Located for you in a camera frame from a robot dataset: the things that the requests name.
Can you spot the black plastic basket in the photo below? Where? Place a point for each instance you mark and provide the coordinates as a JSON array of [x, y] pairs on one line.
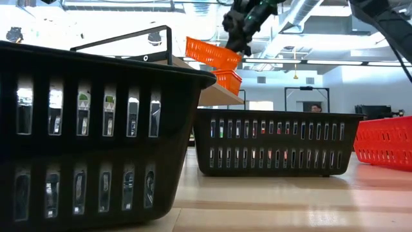
[[273, 143], [96, 151]]

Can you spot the red plastic basket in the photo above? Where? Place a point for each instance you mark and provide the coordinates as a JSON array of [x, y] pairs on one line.
[[392, 125]]

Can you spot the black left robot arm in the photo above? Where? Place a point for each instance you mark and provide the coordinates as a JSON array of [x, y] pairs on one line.
[[48, 1]]

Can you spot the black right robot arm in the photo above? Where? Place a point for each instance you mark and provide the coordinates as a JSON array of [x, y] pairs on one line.
[[380, 16]]

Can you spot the wooden shelf with black legs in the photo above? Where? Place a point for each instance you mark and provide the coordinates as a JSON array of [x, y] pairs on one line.
[[219, 96]]

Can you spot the long ceiling light strip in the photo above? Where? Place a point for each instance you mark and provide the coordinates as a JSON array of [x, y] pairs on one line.
[[334, 62], [389, 64], [273, 61]]

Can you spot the yellow hanging pendant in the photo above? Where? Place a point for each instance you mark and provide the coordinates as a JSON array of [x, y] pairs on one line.
[[295, 75]]

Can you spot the black round hanging device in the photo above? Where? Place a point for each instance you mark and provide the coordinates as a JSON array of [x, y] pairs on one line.
[[14, 34], [154, 38]]

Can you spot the person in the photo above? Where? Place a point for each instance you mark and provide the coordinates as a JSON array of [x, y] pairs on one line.
[[316, 108]]

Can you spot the black equipment rack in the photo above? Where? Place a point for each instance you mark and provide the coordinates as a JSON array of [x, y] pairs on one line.
[[376, 111]]

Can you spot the succulent in white patterned pot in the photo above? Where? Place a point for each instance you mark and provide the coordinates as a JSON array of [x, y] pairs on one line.
[[83, 96]]

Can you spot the grey wall vent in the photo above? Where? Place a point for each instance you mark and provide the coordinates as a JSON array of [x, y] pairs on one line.
[[310, 81], [261, 80]]

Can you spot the silver ventilation duct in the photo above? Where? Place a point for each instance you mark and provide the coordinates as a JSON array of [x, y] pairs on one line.
[[302, 13]]

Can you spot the black metal frame stand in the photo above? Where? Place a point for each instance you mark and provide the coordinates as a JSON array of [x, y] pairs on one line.
[[307, 88]]

